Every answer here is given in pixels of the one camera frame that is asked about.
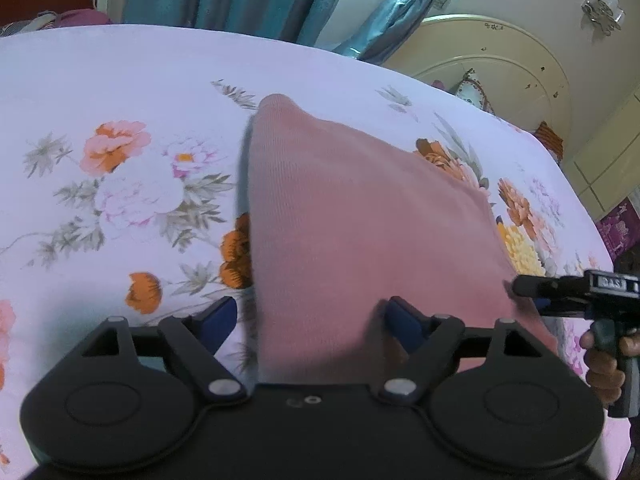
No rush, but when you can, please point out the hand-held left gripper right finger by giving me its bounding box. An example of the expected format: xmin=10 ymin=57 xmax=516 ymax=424
xmin=377 ymin=296 xmax=519 ymax=406

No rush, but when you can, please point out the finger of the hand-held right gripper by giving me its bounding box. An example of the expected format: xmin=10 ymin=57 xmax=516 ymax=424
xmin=512 ymin=273 xmax=591 ymax=298
xmin=536 ymin=296 xmax=595 ymax=317

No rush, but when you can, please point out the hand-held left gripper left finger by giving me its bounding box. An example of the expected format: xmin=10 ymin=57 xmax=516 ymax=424
xmin=80 ymin=296 xmax=251 ymax=404

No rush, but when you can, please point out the pink shirt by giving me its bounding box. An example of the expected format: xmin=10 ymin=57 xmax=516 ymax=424
xmin=242 ymin=92 xmax=560 ymax=386

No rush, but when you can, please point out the pile of dark clothes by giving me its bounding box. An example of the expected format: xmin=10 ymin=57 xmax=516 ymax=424
xmin=0 ymin=8 xmax=114 ymax=39

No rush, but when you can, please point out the person's right hand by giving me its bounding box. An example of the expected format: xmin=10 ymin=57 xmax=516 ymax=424
xmin=579 ymin=331 xmax=640 ymax=407

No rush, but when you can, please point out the purple patterned cloth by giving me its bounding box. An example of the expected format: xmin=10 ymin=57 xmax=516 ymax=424
xmin=596 ymin=199 xmax=640 ymax=273

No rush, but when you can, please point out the cream cabinet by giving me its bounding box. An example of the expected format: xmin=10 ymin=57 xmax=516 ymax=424
xmin=572 ymin=92 xmax=640 ymax=222

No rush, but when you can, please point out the orange pillow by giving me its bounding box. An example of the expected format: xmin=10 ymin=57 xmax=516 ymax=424
xmin=532 ymin=121 xmax=565 ymax=163

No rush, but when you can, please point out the floral bed sheet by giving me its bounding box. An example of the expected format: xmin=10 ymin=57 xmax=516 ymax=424
xmin=0 ymin=22 xmax=617 ymax=480

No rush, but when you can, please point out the white patterned pillow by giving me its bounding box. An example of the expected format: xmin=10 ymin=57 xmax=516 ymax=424
xmin=452 ymin=69 xmax=497 ymax=115

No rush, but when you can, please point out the cream round headboard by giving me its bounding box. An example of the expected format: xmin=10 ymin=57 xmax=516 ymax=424
xmin=382 ymin=14 xmax=573 ymax=161

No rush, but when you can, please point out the narrow blue curtain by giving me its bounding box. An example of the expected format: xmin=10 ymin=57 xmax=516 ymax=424
xmin=332 ymin=0 xmax=453 ymax=67

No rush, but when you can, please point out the wall lamp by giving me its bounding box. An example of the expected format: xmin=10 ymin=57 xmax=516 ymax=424
xmin=581 ymin=0 xmax=628 ymax=37

